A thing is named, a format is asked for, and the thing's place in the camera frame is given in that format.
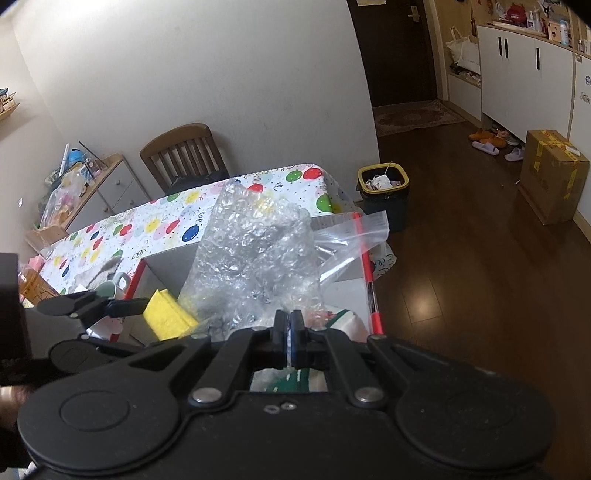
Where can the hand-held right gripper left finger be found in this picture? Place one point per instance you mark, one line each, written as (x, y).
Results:
(280, 334)

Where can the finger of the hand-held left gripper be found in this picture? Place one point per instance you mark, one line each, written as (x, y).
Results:
(124, 307)
(92, 351)

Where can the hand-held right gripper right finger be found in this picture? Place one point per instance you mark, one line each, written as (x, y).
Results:
(298, 334)

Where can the yellow sponge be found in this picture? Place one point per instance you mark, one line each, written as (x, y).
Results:
(166, 314)

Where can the red edged cardboard box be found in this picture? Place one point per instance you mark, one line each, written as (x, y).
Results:
(171, 272)

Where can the clear bubble wrap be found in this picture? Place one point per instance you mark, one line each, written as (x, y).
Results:
(249, 258)

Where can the person's left hand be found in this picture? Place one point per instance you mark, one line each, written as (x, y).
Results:
(14, 398)

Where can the pale green mug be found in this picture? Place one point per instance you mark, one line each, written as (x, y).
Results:
(108, 290)

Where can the beige cloth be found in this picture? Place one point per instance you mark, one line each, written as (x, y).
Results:
(99, 272)

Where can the amber drink bottle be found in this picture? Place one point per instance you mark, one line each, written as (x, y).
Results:
(39, 287)

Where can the pink printed plastic bag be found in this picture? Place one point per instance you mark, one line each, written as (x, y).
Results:
(36, 264)

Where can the balloon print tablecloth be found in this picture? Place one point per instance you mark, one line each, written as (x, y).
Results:
(152, 221)

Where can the clear zip bag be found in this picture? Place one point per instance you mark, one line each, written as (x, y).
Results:
(341, 240)

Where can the clear plastic bag of toys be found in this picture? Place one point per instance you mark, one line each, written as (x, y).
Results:
(62, 203)

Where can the light wooden drawer shelf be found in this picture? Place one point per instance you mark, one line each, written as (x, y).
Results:
(115, 184)

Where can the black trash bin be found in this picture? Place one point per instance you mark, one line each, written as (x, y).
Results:
(383, 207)

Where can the blue plastic toy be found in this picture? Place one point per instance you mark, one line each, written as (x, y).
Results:
(76, 158)

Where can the white plastic stick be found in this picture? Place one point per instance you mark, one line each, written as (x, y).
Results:
(64, 159)

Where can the brown wooden chair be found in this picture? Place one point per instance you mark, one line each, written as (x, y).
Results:
(175, 138)

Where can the patterned door mat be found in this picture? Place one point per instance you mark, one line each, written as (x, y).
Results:
(415, 117)

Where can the pale lilac slipper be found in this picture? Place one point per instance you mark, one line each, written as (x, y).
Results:
(485, 147)
(514, 154)

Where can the orange slipper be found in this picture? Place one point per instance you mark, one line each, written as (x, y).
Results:
(481, 135)
(495, 141)

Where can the brown taped cardboard box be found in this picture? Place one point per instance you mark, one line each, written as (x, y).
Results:
(549, 184)

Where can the dark entrance door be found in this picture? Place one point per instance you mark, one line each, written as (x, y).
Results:
(392, 55)

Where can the white tote bag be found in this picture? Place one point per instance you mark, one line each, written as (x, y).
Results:
(464, 53)

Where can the wooden cabinet with white doors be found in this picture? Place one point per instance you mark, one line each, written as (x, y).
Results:
(521, 83)

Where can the red bag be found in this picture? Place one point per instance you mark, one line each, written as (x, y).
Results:
(517, 14)

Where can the white pump bottle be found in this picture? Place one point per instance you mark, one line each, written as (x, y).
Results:
(534, 21)

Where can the blue and white bottle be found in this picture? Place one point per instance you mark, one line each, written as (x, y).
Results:
(564, 32)

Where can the wooden wall shelf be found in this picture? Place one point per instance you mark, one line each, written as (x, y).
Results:
(8, 108)

